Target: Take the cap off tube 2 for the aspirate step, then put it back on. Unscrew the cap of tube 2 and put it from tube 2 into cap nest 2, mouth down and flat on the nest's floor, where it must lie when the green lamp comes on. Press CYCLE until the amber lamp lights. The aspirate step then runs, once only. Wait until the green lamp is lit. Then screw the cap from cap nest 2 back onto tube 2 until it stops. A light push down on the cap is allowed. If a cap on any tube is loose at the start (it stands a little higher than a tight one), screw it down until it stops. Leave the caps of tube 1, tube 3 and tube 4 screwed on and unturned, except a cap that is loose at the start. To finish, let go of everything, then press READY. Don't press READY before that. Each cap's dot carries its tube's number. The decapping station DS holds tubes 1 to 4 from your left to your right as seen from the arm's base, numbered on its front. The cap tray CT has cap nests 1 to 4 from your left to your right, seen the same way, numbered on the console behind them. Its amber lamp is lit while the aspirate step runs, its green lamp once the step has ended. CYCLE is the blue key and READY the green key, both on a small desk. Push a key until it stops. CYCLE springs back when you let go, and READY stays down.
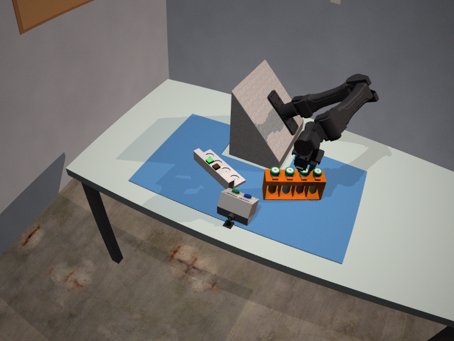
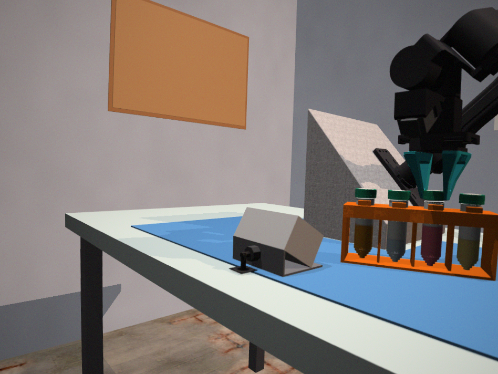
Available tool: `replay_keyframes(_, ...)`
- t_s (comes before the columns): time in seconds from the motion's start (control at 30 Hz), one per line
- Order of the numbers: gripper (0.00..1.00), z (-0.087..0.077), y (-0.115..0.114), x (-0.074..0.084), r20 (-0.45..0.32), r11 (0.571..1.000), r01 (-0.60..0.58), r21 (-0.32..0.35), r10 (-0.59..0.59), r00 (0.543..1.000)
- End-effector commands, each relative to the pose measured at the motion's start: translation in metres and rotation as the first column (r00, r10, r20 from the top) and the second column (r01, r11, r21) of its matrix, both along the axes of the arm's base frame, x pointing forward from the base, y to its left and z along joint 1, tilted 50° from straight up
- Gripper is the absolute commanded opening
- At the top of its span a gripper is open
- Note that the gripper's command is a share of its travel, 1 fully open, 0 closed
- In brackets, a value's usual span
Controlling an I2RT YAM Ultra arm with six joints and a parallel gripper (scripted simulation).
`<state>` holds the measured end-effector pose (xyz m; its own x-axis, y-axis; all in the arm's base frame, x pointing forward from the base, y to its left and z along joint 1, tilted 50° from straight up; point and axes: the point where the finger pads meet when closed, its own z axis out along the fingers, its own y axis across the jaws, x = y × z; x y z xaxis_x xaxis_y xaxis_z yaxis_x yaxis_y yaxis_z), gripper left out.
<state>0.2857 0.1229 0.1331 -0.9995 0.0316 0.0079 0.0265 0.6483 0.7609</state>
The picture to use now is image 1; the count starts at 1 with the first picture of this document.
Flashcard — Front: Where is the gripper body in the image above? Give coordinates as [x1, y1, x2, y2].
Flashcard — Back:
[292, 149, 325, 167]

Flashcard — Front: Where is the blue bench mat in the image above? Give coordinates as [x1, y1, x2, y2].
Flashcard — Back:
[128, 114, 367, 264]

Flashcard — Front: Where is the white cap tray with round nests and two lamps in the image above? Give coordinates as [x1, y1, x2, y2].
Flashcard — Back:
[193, 148, 246, 189]

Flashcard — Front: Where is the green screw cap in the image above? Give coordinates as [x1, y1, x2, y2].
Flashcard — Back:
[299, 168, 309, 176]
[313, 168, 322, 177]
[270, 167, 280, 176]
[285, 167, 295, 177]

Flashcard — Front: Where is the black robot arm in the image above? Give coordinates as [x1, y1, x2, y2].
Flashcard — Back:
[267, 74, 379, 171]

